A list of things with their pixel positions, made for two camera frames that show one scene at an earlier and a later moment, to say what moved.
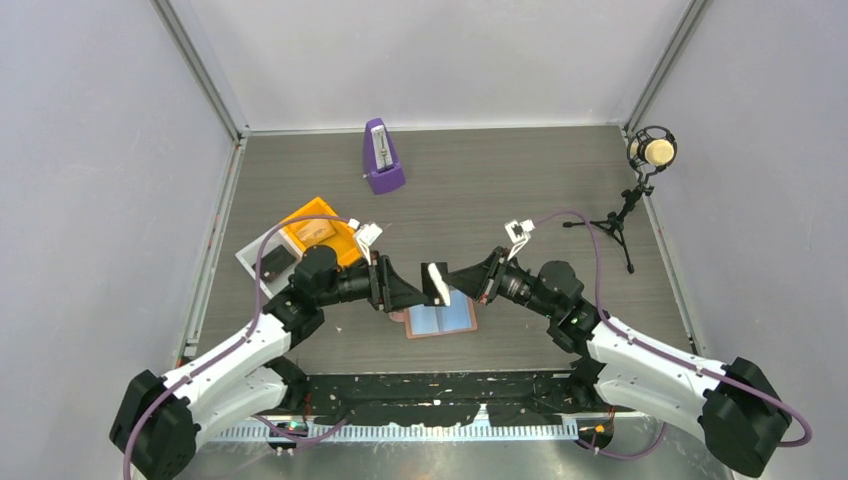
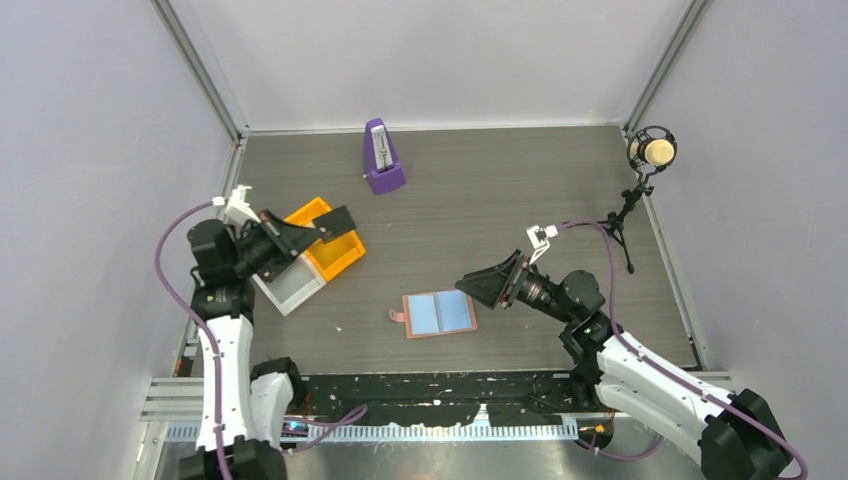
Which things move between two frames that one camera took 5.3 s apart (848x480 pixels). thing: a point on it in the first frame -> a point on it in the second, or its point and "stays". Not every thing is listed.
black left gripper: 387,291 -> 288,240
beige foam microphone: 656,152 stays
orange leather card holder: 430,320 stays
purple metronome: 383,168 stays
